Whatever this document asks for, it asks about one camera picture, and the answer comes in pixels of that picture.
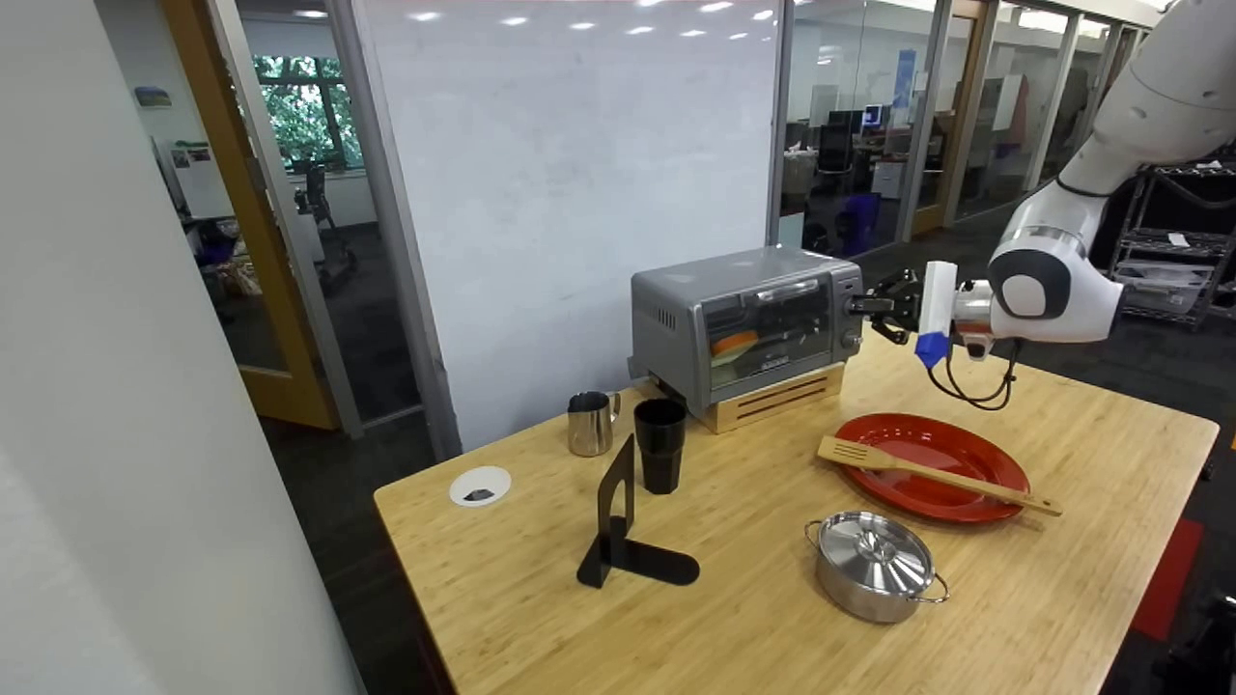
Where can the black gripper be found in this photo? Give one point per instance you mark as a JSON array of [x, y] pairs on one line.
[[905, 305]]

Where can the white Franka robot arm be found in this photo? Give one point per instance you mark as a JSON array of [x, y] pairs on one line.
[[1082, 255]]

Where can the silver oven temperature knob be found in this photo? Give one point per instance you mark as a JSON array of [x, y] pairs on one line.
[[853, 336]]

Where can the wooden slatted oven base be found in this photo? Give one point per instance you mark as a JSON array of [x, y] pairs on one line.
[[773, 399]]

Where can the silver toaster oven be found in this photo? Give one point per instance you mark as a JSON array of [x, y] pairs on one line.
[[741, 329]]

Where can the wooden slotted spatula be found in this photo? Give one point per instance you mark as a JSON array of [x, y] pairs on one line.
[[902, 466]]

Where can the red round plate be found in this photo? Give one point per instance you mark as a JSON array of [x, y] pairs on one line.
[[948, 467]]

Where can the black plastic cup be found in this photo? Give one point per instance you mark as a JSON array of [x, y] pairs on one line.
[[661, 445]]

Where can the small steel pot with lid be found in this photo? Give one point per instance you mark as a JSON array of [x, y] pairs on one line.
[[874, 565]]

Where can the metal shelf cart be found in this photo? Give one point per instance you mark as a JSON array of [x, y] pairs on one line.
[[1181, 255]]

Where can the small steel mug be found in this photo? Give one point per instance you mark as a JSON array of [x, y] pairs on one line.
[[587, 426]]

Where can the black phone stand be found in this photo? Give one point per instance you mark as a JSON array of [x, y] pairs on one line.
[[620, 515]]

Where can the red floor object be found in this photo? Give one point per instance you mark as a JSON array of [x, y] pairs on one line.
[[1169, 582]]

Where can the wooden office door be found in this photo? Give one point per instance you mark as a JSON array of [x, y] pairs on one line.
[[244, 255]]

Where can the white and blue wrist camera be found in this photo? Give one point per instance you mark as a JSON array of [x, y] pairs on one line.
[[938, 309]]

